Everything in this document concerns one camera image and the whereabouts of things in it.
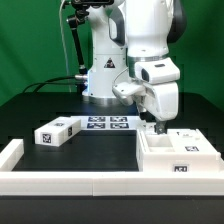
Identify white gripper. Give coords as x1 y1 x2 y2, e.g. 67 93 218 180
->
143 82 179 135

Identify white cabinet body box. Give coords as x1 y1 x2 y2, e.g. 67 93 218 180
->
136 129 222 172

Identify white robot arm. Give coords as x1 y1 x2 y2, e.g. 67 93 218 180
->
83 0 186 134

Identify white cabinet top block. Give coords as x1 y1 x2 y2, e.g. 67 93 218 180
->
34 117 81 147

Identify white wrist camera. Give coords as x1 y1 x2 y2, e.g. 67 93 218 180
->
112 82 145 106

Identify white marker base plate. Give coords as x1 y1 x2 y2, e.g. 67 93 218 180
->
74 115 145 130

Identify black cables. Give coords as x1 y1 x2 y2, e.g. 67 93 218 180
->
21 75 88 94

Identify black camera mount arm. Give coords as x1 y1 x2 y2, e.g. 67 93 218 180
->
67 0 114 81

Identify white cable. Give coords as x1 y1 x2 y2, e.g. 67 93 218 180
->
58 0 73 94

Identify white U-shaped border frame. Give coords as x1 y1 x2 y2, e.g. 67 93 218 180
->
0 139 224 196

